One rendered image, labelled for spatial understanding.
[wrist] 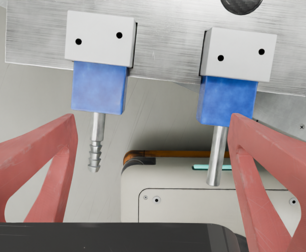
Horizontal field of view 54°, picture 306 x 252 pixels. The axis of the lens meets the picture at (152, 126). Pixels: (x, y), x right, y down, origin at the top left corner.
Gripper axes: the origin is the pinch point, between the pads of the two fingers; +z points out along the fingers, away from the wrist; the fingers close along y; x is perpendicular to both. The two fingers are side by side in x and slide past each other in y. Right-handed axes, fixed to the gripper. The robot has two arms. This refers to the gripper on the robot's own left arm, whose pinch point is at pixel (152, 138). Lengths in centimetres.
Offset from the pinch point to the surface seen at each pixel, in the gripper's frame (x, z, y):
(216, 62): 1.9, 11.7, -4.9
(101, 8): -0.9, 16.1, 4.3
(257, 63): 2.0, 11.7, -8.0
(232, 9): -0.8, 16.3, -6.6
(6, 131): 60, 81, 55
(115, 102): 5.3, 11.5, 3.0
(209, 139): 63, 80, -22
